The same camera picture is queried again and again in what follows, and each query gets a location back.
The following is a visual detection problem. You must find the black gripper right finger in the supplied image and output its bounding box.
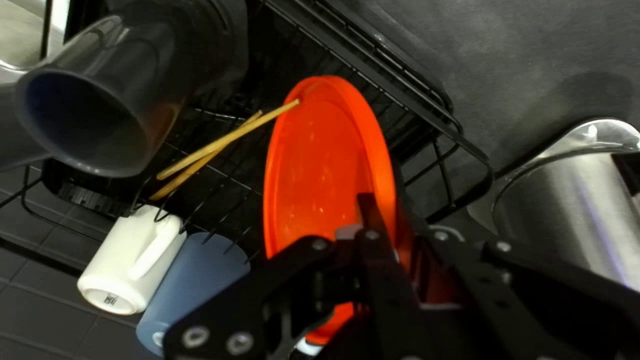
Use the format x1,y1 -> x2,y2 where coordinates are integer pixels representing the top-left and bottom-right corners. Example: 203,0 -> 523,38
425,227 -> 640,360

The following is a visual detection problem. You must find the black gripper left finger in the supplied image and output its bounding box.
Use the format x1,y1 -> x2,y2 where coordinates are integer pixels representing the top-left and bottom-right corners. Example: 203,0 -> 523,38
161,192 -> 428,360

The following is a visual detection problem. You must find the orange plastic plate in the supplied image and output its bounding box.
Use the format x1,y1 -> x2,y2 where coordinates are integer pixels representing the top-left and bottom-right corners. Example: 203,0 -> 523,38
260,75 -> 416,348

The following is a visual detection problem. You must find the translucent blue plastic cup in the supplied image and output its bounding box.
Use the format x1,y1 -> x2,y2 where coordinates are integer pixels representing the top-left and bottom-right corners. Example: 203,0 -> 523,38
134,231 -> 251,360

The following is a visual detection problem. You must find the wooden chopstick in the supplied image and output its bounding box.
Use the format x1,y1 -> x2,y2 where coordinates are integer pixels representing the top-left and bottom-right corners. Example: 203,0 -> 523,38
146,108 -> 266,205
154,98 -> 301,184

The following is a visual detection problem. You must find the white plastic mug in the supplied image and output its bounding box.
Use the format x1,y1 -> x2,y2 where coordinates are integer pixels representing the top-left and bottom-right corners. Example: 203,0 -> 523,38
75,202 -> 189,317

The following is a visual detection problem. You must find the dark gray plastic cup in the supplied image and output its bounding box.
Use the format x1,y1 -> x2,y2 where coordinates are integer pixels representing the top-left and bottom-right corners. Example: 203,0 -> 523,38
15,0 -> 249,180

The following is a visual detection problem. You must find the black wire drying rack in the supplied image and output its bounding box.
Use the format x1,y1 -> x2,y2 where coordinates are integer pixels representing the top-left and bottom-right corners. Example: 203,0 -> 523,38
0,0 -> 495,283

